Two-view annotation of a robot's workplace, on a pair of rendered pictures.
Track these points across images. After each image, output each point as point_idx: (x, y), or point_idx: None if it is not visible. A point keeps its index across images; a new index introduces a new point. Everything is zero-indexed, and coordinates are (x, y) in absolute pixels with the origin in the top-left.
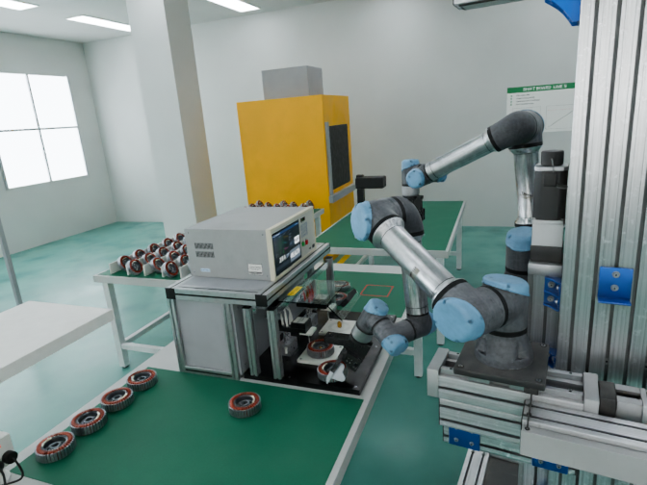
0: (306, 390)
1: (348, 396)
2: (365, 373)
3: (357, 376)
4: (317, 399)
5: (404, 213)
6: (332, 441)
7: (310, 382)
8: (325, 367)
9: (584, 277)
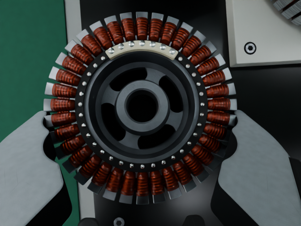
0: (72, 24)
1: (81, 192)
2: (221, 225)
3: (191, 202)
4: (23, 91)
5: None
6: None
7: (86, 22)
8: (156, 58)
9: None
